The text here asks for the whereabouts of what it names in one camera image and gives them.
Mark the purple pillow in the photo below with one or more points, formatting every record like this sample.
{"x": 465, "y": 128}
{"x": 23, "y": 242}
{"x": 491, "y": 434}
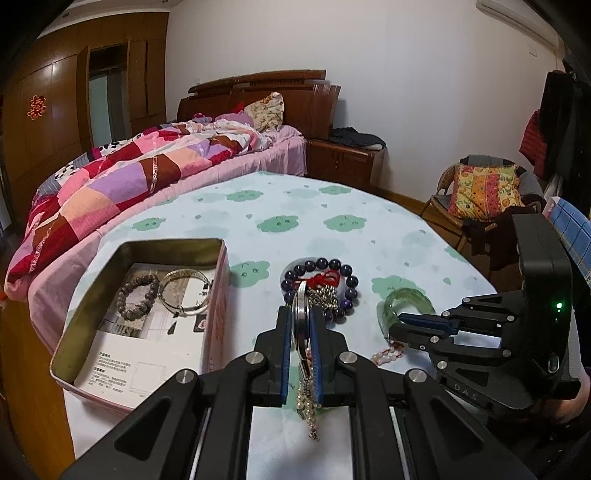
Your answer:
{"x": 233, "y": 119}

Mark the wicker chair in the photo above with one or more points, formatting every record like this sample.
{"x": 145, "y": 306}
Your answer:
{"x": 441, "y": 184}

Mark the dark hanging clothes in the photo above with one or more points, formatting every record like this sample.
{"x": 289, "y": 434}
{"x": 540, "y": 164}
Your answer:
{"x": 563, "y": 120}

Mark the pink metal tin box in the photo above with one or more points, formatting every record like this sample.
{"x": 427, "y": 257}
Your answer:
{"x": 85, "y": 307}

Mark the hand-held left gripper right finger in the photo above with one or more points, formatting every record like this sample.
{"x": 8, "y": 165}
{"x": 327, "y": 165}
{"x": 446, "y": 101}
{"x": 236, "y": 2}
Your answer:
{"x": 316, "y": 357}

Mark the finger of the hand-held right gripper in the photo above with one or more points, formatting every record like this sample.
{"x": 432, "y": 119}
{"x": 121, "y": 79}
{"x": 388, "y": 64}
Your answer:
{"x": 415, "y": 339}
{"x": 429, "y": 319}

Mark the plain silver bangle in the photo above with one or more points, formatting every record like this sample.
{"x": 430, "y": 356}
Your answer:
{"x": 301, "y": 318}

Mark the floral pillow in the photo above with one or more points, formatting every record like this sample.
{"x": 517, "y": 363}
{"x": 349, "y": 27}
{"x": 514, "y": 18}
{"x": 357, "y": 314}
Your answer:
{"x": 265, "y": 110}

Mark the engraved silver bangle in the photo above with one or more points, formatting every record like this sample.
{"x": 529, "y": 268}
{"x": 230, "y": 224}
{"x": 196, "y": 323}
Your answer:
{"x": 184, "y": 273}

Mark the colourful patterned cushion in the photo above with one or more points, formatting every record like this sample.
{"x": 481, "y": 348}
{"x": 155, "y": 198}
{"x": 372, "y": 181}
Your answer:
{"x": 485, "y": 189}

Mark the dark clothes pile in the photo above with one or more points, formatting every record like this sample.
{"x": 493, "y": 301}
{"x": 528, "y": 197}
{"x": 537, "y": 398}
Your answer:
{"x": 503, "y": 244}

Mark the dark folded clothes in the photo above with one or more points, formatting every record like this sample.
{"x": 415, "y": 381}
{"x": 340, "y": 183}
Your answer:
{"x": 355, "y": 137}

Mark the wooden nightstand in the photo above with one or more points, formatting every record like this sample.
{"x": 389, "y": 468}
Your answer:
{"x": 341, "y": 161}

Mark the bed with pink sheet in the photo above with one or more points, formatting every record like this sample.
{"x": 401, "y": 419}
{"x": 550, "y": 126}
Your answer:
{"x": 281, "y": 152}

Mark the wooden headboard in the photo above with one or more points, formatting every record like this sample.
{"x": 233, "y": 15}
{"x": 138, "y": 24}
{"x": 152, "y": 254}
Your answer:
{"x": 304, "y": 101}

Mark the red paper decoration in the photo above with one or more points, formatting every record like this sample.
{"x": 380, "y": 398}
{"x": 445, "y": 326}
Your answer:
{"x": 36, "y": 107}

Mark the printed paper sheet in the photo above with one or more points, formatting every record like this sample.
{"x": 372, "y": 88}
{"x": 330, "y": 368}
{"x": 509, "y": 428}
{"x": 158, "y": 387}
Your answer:
{"x": 138, "y": 369}

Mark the white air conditioner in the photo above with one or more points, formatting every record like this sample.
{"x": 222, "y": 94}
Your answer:
{"x": 517, "y": 18}

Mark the person's right forearm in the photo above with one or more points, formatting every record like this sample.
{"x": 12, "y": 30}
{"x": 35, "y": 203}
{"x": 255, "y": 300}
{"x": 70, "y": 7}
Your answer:
{"x": 575, "y": 399}

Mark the green jade bangle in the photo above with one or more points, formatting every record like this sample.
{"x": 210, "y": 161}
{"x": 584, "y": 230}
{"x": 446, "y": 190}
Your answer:
{"x": 406, "y": 295}

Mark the red hanging garment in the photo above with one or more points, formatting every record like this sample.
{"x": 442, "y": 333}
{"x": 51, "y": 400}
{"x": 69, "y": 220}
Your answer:
{"x": 533, "y": 138}

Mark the patchwork quilt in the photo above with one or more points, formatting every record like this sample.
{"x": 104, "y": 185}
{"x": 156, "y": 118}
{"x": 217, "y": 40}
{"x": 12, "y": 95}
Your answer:
{"x": 115, "y": 184}

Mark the wooden wardrobe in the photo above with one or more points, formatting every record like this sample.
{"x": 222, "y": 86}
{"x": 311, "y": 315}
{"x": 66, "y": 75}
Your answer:
{"x": 60, "y": 115}

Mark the blue checked box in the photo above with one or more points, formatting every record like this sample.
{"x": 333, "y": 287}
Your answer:
{"x": 572, "y": 226}

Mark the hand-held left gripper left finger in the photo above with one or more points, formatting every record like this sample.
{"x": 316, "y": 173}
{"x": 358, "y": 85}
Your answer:
{"x": 286, "y": 357}

